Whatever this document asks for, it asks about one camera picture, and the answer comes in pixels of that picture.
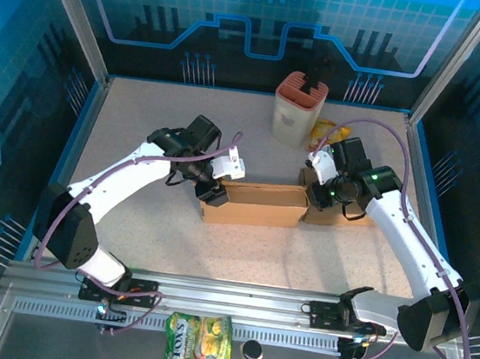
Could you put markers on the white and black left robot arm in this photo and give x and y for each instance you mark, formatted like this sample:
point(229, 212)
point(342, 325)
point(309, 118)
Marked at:
point(113, 177)

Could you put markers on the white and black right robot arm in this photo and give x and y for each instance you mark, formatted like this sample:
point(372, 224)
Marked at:
point(399, 234)

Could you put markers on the black controller box with LED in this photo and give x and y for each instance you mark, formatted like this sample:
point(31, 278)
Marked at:
point(104, 327)
point(348, 352)

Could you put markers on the yellow snack bag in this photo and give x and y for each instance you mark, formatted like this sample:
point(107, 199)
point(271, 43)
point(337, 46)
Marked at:
point(323, 128)

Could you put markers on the cream knife block pink top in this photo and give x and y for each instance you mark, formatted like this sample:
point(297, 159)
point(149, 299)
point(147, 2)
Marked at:
point(290, 124)

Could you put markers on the green candy bag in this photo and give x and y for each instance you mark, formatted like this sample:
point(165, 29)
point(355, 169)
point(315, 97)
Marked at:
point(198, 343)

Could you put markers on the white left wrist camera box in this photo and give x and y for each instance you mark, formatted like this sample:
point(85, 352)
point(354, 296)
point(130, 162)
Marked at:
point(228, 167)

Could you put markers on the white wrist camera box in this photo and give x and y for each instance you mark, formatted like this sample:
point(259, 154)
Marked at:
point(322, 165)
point(228, 167)

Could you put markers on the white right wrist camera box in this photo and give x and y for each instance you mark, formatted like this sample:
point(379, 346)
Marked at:
point(322, 165)

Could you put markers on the aluminium frame rail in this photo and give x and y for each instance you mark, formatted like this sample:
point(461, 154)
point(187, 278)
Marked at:
point(229, 301)

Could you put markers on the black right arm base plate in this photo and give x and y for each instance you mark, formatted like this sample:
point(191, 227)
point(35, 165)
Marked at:
point(322, 314)

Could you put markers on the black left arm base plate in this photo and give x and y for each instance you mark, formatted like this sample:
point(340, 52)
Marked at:
point(143, 290)

